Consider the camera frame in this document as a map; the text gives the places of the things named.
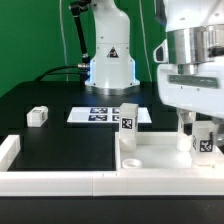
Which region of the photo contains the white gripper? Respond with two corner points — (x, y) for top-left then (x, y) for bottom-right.
(153, 40), (224, 147)

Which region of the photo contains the white square table top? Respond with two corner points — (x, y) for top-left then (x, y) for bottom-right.
(114, 130), (224, 173)

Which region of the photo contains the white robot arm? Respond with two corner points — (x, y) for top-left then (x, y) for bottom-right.
(86, 0), (224, 145)

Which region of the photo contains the AprilTag marker sheet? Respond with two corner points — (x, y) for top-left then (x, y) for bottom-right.
(67, 107), (151, 123)

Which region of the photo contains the white U-shaped obstacle fence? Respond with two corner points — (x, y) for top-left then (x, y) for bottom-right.
(0, 135), (224, 196)

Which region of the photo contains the black cable bundle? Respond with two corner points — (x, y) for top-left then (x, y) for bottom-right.
(34, 63), (92, 83)

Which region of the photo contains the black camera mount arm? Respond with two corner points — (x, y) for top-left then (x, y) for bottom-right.
(69, 0), (91, 63)

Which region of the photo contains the white hanging cable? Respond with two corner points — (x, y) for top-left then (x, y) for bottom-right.
(58, 0), (70, 82)

